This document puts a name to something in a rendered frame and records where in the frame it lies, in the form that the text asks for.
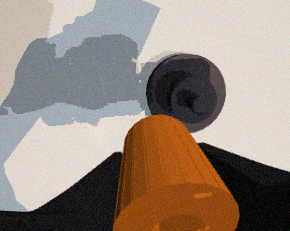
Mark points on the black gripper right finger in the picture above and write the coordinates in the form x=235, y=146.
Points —
x=262, y=192

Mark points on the dark grey round pedestal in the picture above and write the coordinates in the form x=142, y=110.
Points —
x=187, y=87

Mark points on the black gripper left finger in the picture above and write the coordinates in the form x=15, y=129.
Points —
x=87, y=206

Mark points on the orange knob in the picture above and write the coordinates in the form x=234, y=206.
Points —
x=168, y=184

